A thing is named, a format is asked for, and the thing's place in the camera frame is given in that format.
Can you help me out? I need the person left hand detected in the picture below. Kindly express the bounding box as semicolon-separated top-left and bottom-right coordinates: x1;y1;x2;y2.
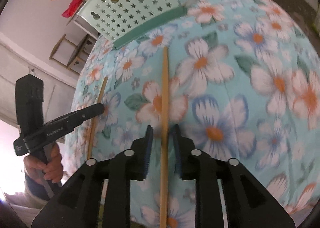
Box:
23;143;63;185

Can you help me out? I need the white door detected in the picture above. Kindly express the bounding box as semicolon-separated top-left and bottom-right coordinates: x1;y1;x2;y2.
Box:
1;39;75;127

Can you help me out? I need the wooden chair black seat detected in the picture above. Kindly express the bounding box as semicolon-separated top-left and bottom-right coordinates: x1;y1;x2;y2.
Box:
49;34;97;75

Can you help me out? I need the red plastic bag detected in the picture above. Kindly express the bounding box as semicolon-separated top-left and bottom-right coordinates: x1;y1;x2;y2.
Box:
61;0;83;18

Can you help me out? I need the floral blue tablecloth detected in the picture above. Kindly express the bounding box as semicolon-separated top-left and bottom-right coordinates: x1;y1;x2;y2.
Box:
63;0;319;227

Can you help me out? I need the mint green utensil holder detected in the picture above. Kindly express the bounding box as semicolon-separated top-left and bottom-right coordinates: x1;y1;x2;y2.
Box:
78;0;186;49

